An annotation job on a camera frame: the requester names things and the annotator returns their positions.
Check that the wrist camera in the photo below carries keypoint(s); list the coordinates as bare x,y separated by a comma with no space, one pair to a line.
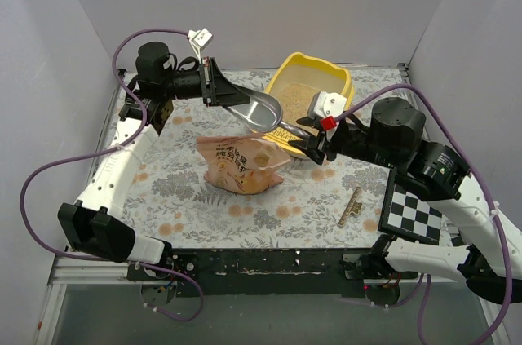
199,40
325,107

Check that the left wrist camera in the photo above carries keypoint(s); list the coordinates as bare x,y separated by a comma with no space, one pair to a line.
199,40

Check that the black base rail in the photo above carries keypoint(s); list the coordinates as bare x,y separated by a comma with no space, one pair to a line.
274,271

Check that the gold brown bookmark strip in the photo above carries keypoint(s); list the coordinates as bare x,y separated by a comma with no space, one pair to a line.
353,207

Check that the silver metal scoop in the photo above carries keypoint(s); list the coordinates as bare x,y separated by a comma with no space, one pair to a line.
263,114

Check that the yellow plastic litter box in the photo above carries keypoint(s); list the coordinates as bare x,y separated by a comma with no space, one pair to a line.
300,77

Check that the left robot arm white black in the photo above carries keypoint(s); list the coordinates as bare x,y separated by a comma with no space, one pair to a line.
92,224

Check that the floral patterned table mat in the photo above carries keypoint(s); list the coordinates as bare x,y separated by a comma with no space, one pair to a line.
170,199

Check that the pink cat litter bag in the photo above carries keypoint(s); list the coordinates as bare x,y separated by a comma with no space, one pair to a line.
245,165

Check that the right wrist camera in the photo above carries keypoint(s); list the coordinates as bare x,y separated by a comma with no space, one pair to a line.
325,107

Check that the black white checkerboard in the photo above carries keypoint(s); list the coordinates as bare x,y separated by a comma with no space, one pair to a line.
405,216

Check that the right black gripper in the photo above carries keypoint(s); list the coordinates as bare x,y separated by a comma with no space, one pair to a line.
325,143

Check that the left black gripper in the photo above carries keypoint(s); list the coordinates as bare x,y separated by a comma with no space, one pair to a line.
206,83

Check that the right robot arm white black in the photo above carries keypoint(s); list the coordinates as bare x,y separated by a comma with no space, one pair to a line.
490,261

